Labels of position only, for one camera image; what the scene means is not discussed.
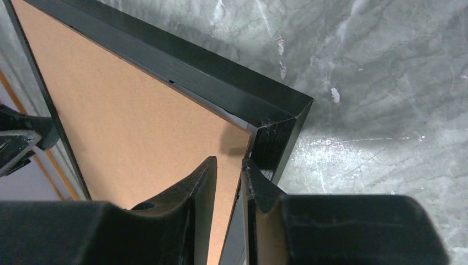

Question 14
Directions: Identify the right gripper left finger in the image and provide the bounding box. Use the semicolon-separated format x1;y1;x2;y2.
1;156;217;264

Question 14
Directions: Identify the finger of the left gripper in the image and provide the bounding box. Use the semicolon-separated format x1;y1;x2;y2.
1;104;60;177

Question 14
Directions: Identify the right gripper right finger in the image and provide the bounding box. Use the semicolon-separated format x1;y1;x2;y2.
241;158;450;264

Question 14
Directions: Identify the black picture frame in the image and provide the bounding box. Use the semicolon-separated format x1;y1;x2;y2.
4;1;312;264

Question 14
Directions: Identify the brown backing board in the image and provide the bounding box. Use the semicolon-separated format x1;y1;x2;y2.
12;1;251;264

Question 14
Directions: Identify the orange wooden rack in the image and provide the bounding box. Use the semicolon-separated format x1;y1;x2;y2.
1;71;80;200

